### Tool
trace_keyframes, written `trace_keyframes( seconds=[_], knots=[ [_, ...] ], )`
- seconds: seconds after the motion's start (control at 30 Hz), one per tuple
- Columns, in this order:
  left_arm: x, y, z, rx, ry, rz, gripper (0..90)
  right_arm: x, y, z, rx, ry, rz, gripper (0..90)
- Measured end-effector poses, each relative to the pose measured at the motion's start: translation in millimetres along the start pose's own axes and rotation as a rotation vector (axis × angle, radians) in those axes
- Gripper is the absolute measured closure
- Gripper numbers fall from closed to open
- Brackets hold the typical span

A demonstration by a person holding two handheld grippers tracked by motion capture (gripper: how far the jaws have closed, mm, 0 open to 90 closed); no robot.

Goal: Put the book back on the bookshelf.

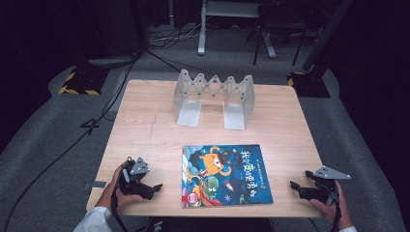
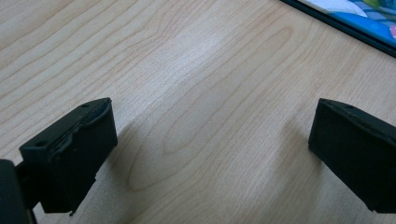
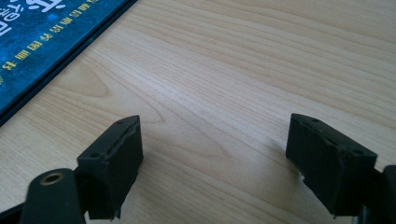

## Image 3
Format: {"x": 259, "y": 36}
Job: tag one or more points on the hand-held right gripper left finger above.
{"x": 112, "y": 174}

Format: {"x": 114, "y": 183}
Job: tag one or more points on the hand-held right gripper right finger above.
{"x": 327, "y": 168}

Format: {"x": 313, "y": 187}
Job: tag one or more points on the blue book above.
{"x": 40, "y": 46}

